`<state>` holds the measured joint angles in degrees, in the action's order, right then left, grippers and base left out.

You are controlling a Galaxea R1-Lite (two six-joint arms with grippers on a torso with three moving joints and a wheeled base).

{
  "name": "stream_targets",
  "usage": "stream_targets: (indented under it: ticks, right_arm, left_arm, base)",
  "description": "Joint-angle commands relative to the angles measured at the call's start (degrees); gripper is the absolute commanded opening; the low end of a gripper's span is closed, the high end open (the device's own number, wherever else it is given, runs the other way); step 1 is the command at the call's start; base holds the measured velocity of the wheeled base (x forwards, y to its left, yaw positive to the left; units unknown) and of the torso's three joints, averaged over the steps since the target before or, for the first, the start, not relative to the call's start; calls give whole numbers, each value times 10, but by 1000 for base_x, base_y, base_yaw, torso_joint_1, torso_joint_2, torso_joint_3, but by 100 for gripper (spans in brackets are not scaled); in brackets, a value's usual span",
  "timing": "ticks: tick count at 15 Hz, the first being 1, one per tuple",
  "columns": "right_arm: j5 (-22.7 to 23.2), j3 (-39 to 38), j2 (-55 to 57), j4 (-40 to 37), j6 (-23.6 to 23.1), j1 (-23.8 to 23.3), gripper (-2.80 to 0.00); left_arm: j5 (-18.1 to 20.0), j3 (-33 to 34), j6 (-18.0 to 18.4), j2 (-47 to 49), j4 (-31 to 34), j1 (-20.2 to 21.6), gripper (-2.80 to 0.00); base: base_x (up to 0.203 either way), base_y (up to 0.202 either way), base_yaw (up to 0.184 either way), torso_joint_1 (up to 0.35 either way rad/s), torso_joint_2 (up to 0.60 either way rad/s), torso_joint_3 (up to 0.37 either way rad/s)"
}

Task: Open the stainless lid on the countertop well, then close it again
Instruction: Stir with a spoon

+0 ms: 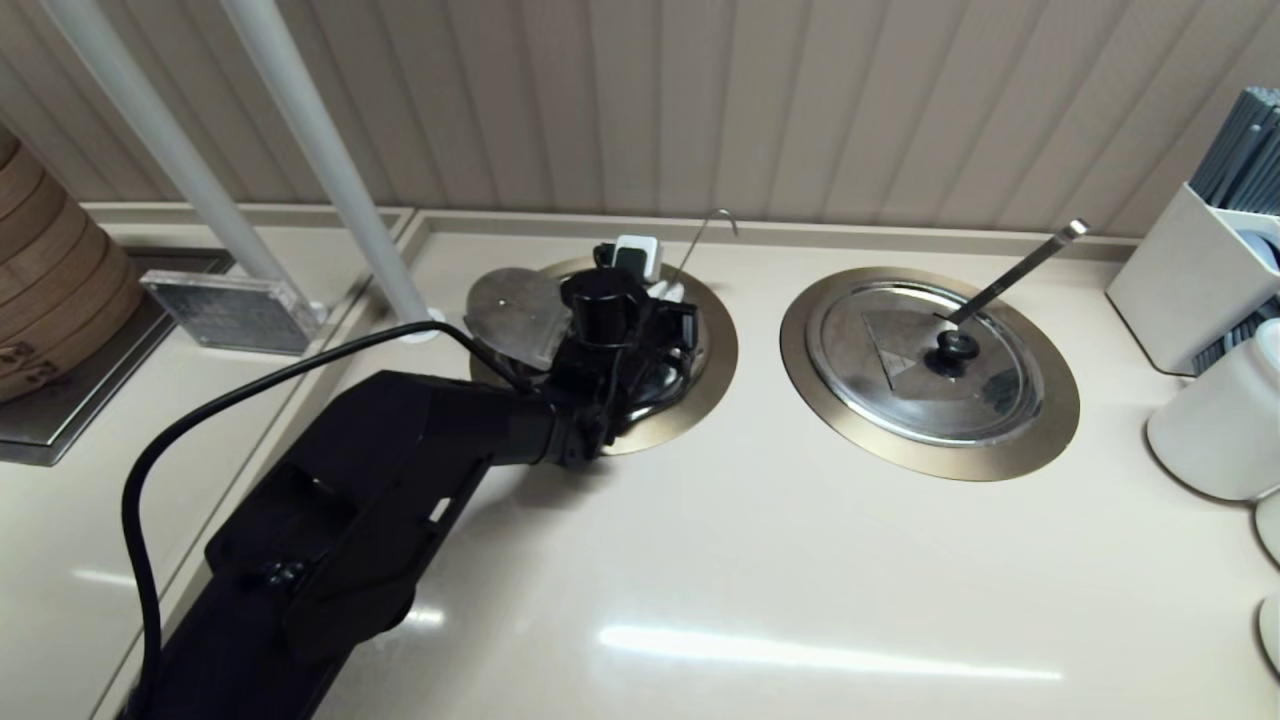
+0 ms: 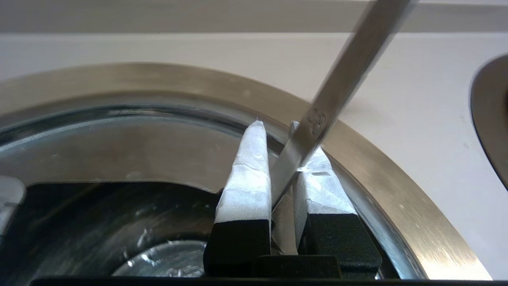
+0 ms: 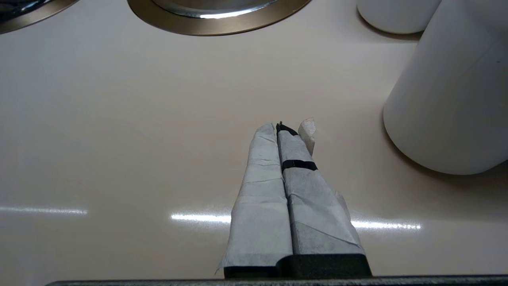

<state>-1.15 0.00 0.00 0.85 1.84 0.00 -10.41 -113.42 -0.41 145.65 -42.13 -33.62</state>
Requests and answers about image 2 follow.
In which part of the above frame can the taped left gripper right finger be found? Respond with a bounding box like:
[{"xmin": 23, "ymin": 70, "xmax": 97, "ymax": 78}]
[{"xmin": 289, "ymin": 121, "xmax": 382, "ymax": 278}]

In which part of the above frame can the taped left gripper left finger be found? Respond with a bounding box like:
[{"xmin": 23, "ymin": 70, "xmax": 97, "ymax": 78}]
[{"xmin": 203, "ymin": 120, "xmax": 273, "ymax": 277}]

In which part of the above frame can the ladle handle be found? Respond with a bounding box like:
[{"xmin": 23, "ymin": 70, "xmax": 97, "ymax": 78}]
[{"xmin": 271, "ymin": 0, "xmax": 417, "ymax": 209}]

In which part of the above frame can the steel soup pot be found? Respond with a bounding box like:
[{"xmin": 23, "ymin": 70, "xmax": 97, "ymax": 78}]
[{"xmin": 0, "ymin": 181, "xmax": 427, "ymax": 278}]

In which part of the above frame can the brass round counter ring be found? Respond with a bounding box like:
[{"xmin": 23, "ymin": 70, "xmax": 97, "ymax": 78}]
[
  {"xmin": 0, "ymin": 62, "xmax": 493, "ymax": 280},
  {"xmin": 470, "ymin": 55, "xmax": 508, "ymax": 191}
]

